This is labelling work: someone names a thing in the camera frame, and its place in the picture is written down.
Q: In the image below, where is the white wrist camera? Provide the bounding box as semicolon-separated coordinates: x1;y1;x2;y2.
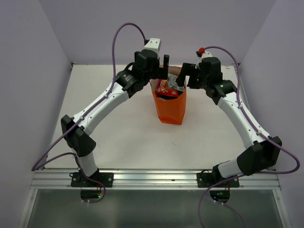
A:
195;47;212;69
144;38;162;53

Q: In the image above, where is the aluminium front mounting rail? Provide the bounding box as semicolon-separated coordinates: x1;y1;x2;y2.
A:
30;169;280;190

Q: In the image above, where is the silver grey snack packet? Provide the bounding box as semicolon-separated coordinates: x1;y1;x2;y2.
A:
167;74;185;92

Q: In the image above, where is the orange paper bag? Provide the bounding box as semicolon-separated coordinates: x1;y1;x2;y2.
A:
150;79;187;125

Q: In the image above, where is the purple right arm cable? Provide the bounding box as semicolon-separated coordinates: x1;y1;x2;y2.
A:
204;46;301;174

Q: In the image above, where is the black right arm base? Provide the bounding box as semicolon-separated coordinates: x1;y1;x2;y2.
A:
196;168;240;188

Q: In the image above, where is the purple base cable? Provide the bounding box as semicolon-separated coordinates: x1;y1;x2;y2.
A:
80;175;106;204
198;173;247;228

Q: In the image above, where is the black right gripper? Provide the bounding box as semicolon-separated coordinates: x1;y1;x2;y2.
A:
176;63;209;89

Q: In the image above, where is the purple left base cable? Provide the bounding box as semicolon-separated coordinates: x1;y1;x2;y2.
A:
80;175;106;204

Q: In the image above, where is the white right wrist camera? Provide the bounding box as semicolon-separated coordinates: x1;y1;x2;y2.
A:
195;47;212;69

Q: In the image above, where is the red snack packet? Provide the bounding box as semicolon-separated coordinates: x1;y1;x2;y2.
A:
155;79;179;99

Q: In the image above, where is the aluminium table edge rail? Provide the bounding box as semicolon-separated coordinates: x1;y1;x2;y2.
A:
232;63;251;115

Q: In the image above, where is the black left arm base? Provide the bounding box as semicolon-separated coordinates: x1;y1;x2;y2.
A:
69;169;114;188

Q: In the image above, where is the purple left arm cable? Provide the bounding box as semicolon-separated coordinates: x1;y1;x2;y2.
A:
31;22;149;172

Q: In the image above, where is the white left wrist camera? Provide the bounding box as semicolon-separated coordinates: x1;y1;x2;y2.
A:
144;38;162;53

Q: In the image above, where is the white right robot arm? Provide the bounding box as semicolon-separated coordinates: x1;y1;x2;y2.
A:
176;57;282;187

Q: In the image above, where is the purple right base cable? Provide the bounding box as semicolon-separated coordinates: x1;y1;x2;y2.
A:
198;173;247;228

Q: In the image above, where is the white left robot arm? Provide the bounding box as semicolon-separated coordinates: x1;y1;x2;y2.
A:
61;49;170;187

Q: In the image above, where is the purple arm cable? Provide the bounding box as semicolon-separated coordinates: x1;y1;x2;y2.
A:
31;22;149;172
204;46;301;174

